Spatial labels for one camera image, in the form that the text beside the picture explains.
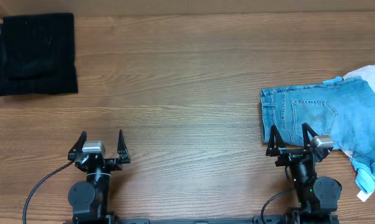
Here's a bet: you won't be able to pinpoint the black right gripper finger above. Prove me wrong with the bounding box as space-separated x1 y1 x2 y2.
266 125 287 156
302 123 317 149

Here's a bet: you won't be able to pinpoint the light blue denim jeans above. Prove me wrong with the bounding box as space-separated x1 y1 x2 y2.
260 77 375 175

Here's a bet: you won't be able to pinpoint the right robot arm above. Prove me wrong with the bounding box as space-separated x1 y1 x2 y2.
260 123 342 224

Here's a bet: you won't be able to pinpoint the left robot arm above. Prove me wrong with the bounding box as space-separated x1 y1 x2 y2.
68 131 131 224

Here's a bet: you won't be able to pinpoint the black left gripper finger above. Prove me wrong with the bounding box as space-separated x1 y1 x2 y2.
117 129 131 163
68 131 87 161

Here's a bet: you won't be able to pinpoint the black folded knit garment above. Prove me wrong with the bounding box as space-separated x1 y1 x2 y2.
0 13 78 96

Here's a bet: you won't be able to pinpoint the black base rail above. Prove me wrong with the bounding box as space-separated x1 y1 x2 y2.
62 213 340 224

